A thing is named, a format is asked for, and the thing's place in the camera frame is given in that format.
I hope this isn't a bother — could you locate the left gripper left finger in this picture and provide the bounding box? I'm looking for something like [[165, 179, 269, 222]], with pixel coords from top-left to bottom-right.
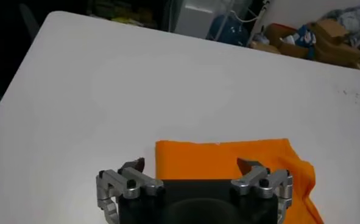
[[96, 157, 165, 224]]

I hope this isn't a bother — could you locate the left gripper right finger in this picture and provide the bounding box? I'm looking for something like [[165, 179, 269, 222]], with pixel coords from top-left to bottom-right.
[[230, 157, 293, 224]]

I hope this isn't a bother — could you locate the orange t-shirt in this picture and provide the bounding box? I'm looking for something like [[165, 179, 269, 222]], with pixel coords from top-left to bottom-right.
[[155, 138, 325, 224]]

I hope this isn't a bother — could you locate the grey blue clothes pile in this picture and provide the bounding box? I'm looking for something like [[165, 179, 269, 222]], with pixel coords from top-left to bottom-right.
[[324, 1, 360, 48]]

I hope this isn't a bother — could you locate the open cardboard box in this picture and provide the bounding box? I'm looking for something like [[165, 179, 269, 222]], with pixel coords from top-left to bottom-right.
[[264, 23, 314, 59]]

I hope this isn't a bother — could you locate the white crumpled bag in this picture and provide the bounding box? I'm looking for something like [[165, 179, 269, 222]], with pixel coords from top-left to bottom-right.
[[281, 33, 296, 46]]

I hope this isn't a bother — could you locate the clear plastic bag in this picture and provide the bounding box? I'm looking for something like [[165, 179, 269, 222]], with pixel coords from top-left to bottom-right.
[[254, 30, 270, 45]]

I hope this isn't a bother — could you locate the blue water jug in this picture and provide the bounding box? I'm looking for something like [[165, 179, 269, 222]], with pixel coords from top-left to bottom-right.
[[208, 13, 250, 47]]

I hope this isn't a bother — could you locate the large cardboard box with flap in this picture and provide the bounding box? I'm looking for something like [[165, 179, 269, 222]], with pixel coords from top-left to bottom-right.
[[310, 18, 360, 66]]

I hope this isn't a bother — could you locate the black shelving unit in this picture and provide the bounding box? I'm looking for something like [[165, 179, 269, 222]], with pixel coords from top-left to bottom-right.
[[85, 0, 176, 31]]

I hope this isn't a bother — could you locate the white water dispenser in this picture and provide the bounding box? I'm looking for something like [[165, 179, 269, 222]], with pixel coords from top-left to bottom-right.
[[173, 0, 229, 40]]

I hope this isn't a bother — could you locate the blue bag with white handles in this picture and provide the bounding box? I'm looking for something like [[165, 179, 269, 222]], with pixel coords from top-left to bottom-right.
[[294, 24, 318, 60]]

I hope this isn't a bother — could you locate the white wire jug rack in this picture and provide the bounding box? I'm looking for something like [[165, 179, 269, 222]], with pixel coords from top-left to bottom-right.
[[213, 0, 272, 46]]

